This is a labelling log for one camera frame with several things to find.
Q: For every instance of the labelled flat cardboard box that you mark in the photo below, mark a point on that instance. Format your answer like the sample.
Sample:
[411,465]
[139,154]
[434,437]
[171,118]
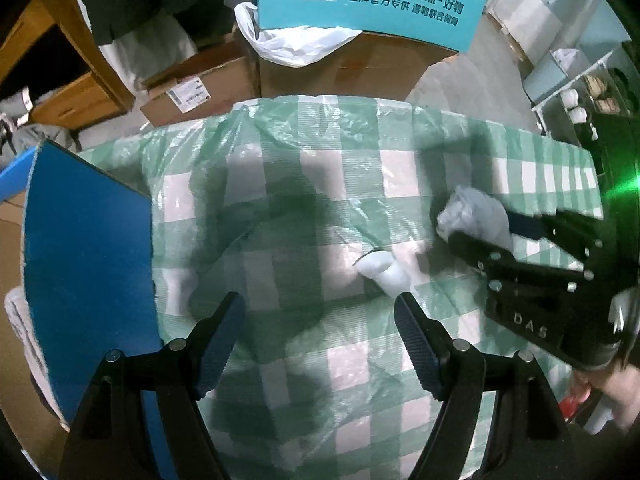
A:
[220,80]

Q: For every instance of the grey clothes pile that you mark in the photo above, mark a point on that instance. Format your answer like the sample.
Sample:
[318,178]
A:
[30,140]

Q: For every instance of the clear plastic sheet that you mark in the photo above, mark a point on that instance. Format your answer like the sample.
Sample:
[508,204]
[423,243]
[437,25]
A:
[225,135]

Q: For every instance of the white plastic bag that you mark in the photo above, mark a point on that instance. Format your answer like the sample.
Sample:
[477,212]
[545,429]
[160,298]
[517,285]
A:
[295,50]

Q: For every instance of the teal printed box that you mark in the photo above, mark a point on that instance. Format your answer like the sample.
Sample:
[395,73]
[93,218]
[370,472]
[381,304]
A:
[370,5]

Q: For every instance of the green checkered tablecloth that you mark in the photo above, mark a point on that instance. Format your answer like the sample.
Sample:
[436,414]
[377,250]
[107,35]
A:
[350,360]

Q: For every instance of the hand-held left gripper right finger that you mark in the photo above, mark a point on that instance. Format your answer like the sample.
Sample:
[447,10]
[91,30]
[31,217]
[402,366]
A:
[420,355]

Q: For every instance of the large brown cardboard box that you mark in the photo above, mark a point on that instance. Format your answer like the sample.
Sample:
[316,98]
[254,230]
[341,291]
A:
[380,70]

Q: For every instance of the person's right hand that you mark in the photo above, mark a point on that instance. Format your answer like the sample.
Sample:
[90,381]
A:
[615,400]

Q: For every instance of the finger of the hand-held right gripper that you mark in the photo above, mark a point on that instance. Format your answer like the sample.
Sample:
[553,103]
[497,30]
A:
[527,226]
[500,260]

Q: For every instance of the light blue shelf rack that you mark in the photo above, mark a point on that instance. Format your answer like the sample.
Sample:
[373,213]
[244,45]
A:
[550,80]

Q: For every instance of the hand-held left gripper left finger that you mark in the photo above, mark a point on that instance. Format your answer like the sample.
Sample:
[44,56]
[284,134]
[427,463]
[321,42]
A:
[217,355]

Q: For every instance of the wooden cabinet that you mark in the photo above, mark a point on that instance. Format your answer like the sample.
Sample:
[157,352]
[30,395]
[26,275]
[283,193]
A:
[65,85]

